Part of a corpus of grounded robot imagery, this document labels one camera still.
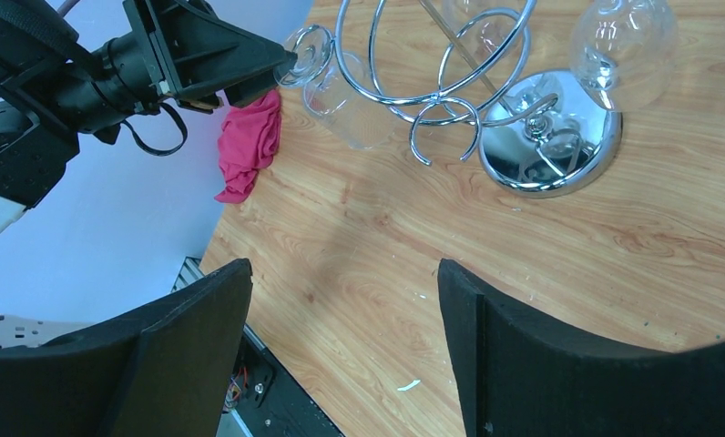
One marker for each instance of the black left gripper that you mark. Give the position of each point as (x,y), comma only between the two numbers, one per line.
(176,50)

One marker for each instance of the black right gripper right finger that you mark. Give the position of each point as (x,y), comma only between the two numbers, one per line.
(521,372)

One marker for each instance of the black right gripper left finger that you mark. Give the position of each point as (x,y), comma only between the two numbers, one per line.
(162,369)

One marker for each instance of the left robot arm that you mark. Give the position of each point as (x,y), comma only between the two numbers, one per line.
(39,52)

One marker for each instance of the chrome wine glass rack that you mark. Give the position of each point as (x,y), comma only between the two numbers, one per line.
(538,136)

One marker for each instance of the pink cloth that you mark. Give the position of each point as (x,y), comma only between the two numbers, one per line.
(248,143)

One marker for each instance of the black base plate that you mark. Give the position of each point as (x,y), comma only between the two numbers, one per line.
(264,399)

